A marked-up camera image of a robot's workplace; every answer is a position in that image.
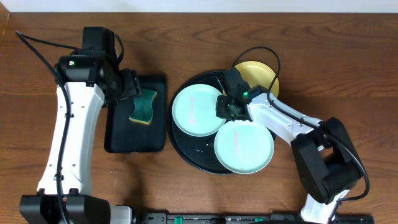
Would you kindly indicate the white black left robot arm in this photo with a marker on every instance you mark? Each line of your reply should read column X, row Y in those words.
column 64, row 193

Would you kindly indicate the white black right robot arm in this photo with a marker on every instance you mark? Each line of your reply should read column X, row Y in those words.
column 327, row 162

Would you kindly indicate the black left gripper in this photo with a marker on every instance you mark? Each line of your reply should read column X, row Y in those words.
column 131, row 86

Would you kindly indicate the yellow plate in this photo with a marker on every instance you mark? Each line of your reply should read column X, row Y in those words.
column 255, row 73

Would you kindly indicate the round black tray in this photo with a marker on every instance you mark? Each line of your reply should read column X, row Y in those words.
column 198, row 151

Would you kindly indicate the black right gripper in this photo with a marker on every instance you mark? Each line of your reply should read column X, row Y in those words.
column 221, row 112

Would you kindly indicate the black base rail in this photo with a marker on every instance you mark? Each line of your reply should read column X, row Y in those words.
column 163, row 218

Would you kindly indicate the rectangular black tray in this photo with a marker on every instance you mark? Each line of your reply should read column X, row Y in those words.
column 124, row 136

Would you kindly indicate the green yellow sponge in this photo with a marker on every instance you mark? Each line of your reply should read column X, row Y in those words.
column 143, row 107

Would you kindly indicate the mint green plate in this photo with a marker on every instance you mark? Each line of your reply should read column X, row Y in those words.
column 194, row 110
column 244, row 147

